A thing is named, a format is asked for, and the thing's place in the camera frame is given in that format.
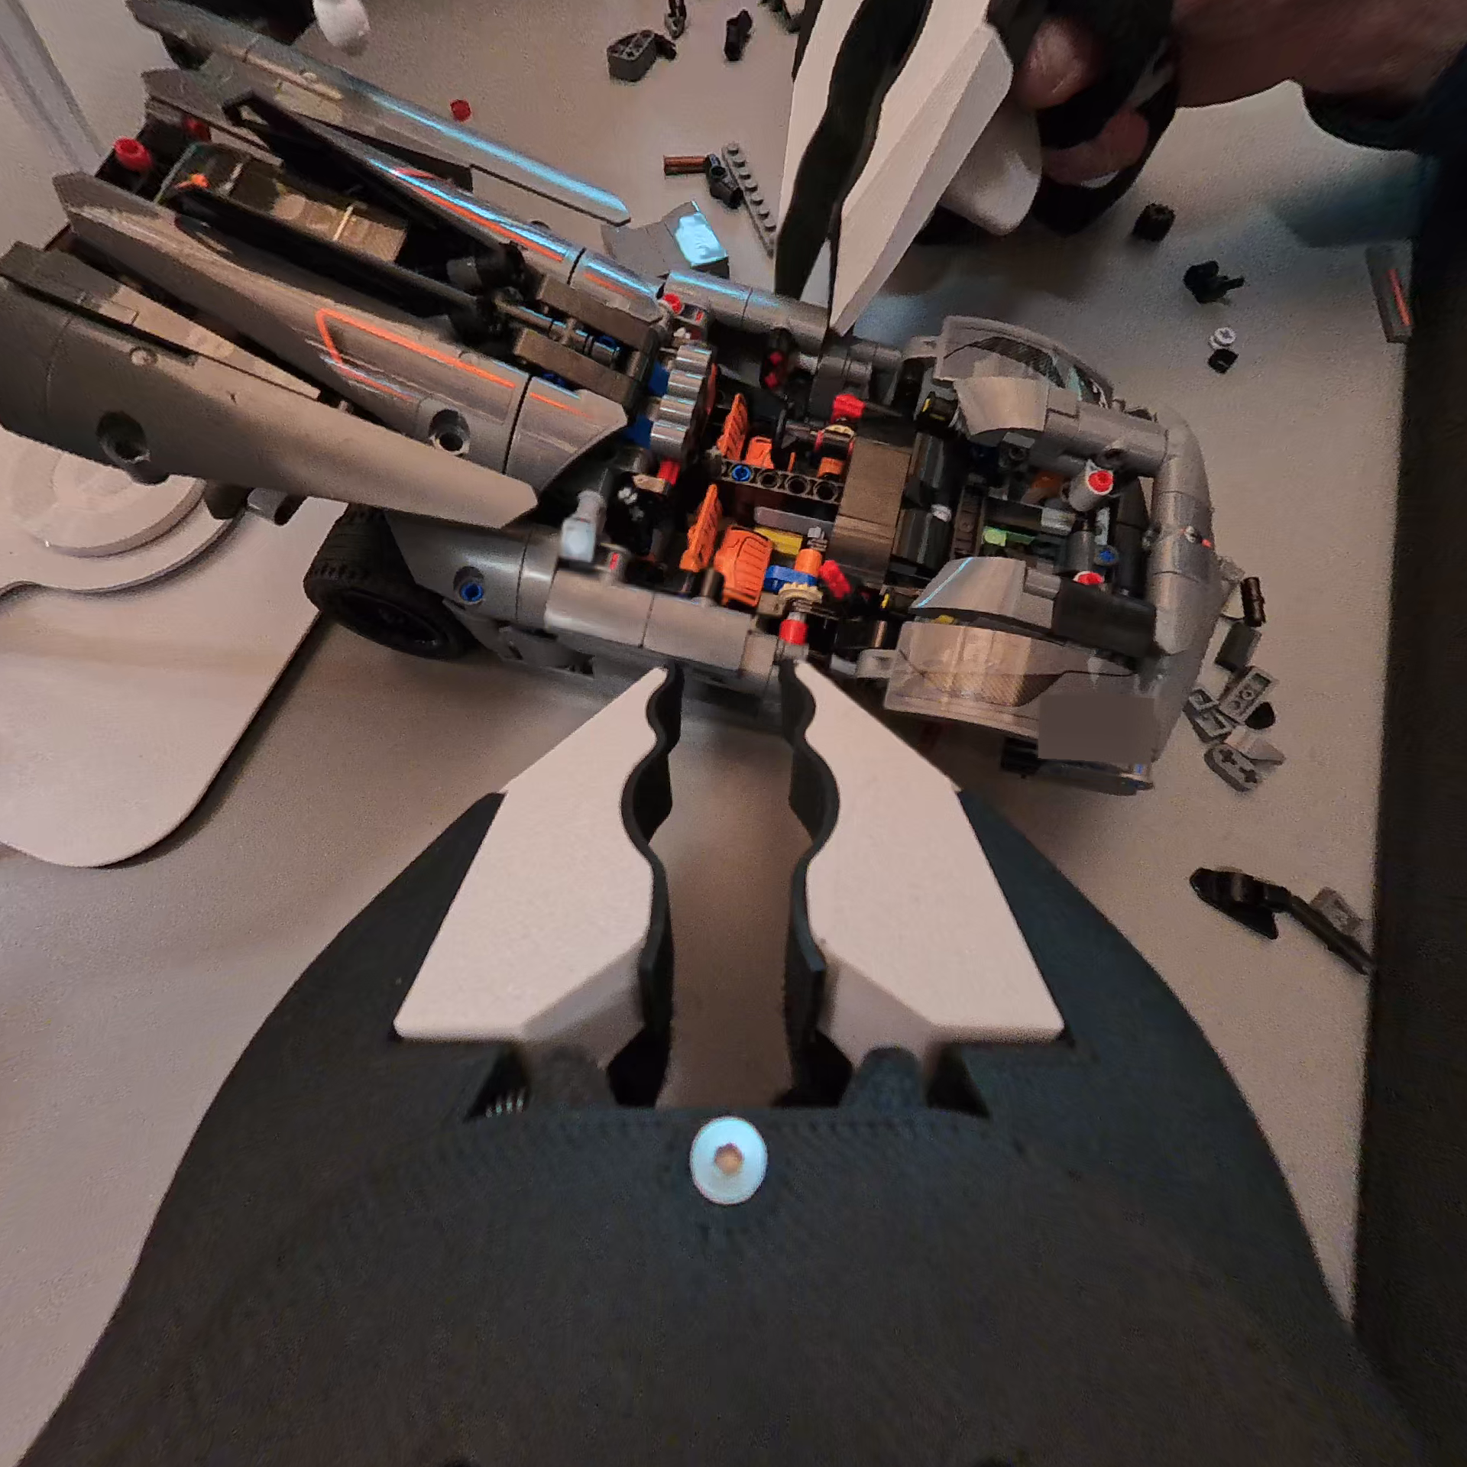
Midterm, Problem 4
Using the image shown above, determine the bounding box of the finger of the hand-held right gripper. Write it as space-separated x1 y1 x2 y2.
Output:
778 0 905 301
818 0 1016 335

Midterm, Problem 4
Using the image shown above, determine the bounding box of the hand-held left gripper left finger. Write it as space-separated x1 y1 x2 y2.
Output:
392 665 687 1103

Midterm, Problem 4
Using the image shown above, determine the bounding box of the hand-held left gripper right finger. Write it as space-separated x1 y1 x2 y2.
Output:
780 659 1071 1103

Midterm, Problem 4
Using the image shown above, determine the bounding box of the grey lego car model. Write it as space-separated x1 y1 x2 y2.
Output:
0 0 1249 791

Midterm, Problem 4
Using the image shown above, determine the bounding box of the person's right forearm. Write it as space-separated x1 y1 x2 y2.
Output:
1303 60 1467 155

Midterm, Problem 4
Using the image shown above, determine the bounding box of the long grey lego plate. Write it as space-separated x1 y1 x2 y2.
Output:
723 146 780 256

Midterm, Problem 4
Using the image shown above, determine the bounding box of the grey lego sloped panel assembly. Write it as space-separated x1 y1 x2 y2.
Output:
599 201 733 280

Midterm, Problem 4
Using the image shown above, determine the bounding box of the dark lego wedge slope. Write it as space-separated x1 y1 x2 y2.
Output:
1193 864 1292 946

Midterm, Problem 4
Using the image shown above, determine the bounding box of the dark lego plate red mark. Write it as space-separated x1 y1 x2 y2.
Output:
1367 243 1420 344

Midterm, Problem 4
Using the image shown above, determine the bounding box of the person's right hand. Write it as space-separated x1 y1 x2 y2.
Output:
1016 0 1467 188

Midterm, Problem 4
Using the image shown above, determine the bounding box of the black dimpled foam mat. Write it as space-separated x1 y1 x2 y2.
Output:
1354 148 1467 1467

